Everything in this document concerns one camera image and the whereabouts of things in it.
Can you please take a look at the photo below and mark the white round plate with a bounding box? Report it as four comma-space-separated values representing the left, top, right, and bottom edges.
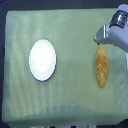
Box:
29, 39, 57, 81

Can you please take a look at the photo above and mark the golden long bread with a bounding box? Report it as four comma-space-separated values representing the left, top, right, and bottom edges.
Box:
96, 46, 108, 87

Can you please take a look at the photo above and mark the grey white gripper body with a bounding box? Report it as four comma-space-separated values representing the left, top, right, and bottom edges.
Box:
93, 4, 128, 52

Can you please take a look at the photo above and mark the green table cloth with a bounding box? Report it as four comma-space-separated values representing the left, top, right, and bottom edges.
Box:
2, 9, 128, 127

